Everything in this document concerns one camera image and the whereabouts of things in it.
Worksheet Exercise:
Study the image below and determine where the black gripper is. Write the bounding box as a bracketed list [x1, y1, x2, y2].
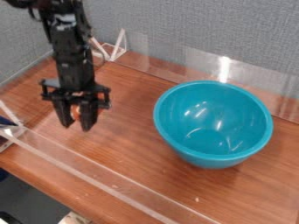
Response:
[38, 62, 113, 133]

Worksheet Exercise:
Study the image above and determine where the red toy mushroom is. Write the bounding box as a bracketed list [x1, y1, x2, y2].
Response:
[69, 105, 80, 121]

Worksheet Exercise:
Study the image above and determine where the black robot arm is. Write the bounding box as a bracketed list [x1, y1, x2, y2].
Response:
[4, 0, 110, 131]

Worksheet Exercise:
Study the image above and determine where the blue plastic bowl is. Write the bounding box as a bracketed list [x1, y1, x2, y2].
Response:
[153, 80, 273, 169]

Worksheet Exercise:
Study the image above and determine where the clear acrylic front barrier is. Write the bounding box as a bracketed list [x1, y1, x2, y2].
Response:
[14, 127, 219, 224]

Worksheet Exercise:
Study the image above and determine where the clear acrylic barrier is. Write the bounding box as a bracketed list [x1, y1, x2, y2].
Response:
[14, 127, 219, 224]
[116, 31, 299, 124]

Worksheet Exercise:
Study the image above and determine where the clear acrylic back barrier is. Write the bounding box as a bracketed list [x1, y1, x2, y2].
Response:
[116, 31, 299, 124]

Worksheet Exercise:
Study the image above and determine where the clear acrylic left bracket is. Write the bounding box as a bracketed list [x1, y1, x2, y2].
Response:
[0, 100, 25, 153]

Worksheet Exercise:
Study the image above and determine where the clear acrylic corner bracket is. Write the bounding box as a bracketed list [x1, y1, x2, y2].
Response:
[89, 29, 126, 61]

